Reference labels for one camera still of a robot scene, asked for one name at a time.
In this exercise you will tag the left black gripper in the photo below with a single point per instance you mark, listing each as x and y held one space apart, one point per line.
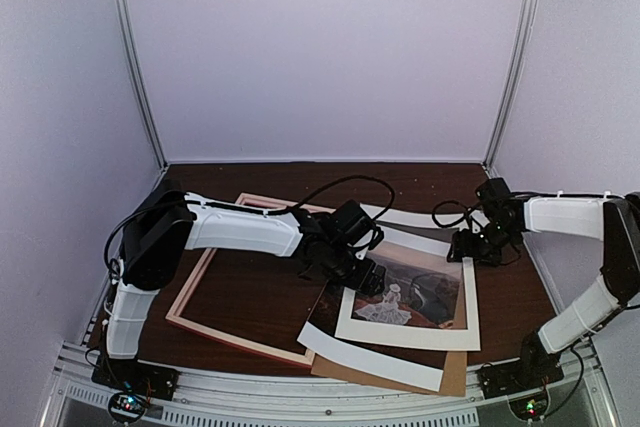
360 282

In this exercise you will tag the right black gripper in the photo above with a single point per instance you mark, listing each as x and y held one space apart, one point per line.
462 247

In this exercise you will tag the landscape photo with white border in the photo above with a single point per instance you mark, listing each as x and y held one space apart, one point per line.
428 307

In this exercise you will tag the white mat board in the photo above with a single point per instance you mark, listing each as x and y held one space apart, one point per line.
450 317

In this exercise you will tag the light wooden picture frame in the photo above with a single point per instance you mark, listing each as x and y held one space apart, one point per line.
250 301

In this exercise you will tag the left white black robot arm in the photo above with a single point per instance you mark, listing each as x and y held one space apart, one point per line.
170 221

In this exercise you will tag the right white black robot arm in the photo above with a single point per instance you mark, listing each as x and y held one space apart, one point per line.
612 220

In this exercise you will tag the brown cardboard backing board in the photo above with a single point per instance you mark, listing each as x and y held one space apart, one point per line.
401 375

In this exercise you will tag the right round controller board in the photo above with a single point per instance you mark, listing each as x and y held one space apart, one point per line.
529 407

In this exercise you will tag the round controller board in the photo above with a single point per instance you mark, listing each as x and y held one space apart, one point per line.
127 407
529 407

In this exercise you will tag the left round controller board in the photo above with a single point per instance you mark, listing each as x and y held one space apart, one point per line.
127 407

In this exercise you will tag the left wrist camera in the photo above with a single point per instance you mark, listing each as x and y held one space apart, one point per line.
350 223

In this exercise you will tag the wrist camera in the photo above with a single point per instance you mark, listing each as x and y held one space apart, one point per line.
492 191
350 223

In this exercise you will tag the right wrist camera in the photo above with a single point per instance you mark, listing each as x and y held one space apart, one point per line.
492 191

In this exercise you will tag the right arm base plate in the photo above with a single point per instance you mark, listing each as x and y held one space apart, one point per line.
513 377

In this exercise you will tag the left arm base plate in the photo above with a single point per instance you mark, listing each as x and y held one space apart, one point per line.
137 377

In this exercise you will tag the right aluminium corner post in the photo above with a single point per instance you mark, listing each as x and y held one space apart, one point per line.
515 69

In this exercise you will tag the aluminium corner post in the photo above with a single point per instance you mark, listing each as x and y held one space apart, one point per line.
137 82
515 69

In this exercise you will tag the left aluminium corner post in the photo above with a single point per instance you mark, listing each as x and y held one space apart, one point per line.
137 82

